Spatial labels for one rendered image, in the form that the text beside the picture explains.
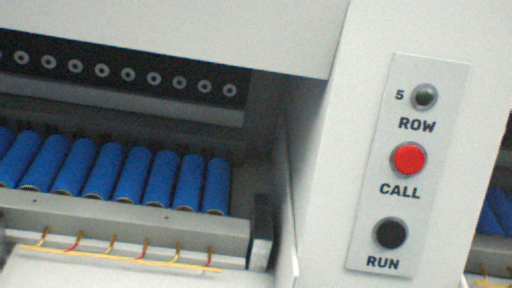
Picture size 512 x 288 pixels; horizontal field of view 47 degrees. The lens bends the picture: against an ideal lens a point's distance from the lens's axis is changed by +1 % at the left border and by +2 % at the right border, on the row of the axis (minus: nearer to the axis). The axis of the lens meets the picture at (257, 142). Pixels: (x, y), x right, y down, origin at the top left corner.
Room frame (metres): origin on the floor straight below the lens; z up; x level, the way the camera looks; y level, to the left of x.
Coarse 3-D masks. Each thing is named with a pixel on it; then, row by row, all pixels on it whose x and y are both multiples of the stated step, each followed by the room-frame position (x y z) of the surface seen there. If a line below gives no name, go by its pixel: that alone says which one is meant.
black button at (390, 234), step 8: (384, 224) 0.29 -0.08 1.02; (392, 224) 0.29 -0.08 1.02; (400, 224) 0.29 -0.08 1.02; (376, 232) 0.29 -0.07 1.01; (384, 232) 0.29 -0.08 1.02; (392, 232) 0.29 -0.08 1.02; (400, 232) 0.29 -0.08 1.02; (384, 240) 0.29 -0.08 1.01; (392, 240) 0.29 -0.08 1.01; (400, 240) 0.29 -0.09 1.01; (392, 248) 0.29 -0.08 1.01
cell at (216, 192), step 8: (216, 160) 0.42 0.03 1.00; (224, 160) 0.42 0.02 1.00; (208, 168) 0.42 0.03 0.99; (216, 168) 0.41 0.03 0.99; (224, 168) 0.41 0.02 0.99; (208, 176) 0.41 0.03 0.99; (216, 176) 0.40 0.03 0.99; (224, 176) 0.41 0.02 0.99; (208, 184) 0.39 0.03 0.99; (216, 184) 0.39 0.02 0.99; (224, 184) 0.40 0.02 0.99; (208, 192) 0.38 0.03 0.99; (216, 192) 0.38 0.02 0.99; (224, 192) 0.39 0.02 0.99; (208, 200) 0.38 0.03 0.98; (216, 200) 0.37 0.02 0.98; (224, 200) 0.38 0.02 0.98; (208, 208) 0.37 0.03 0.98; (216, 208) 0.37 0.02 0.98; (224, 208) 0.37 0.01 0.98
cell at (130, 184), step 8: (136, 152) 0.41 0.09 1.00; (144, 152) 0.41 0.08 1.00; (128, 160) 0.40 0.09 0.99; (136, 160) 0.40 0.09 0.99; (144, 160) 0.41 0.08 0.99; (128, 168) 0.39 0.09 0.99; (136, 168) 0.39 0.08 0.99; (144, 168) 0.40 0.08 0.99; (120, 176) 0.39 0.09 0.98; (128, 176) 0.38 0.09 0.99; (136, 176) 0.38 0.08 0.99; (144, 176) 0.39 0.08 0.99; (120, 184) 0.37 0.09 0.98; (128, 184) 0.37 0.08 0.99; (136, 184) 0.38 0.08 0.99; (144, 184) 0.39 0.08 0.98; (120, 192) 0.36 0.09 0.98; (128, 192) 0.37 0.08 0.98; (136, 192) 0.37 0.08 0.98; (112, 200) 0.36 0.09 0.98; (136, 200) 0.36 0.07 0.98
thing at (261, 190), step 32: (32, 96) 0.45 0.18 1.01; (64, 96) 0.45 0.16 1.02; (96, 96) 0.45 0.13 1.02; (128, 96) 0.46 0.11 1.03; (160, 96) 0.46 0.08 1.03; (256, 160) 0.47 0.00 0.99; (288, 160) 0.39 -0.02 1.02; (256, 192) 0.38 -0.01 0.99; (288, 192) 0.35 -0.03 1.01; (256, 224) 0.35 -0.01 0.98; (288, 224) 0.33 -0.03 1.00; (32, 256) 0.32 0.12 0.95; (64, 256) 0.32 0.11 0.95; (128, 256) 0.33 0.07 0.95; (256, 256) 0.34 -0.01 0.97; (288, 256) 0.31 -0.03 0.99
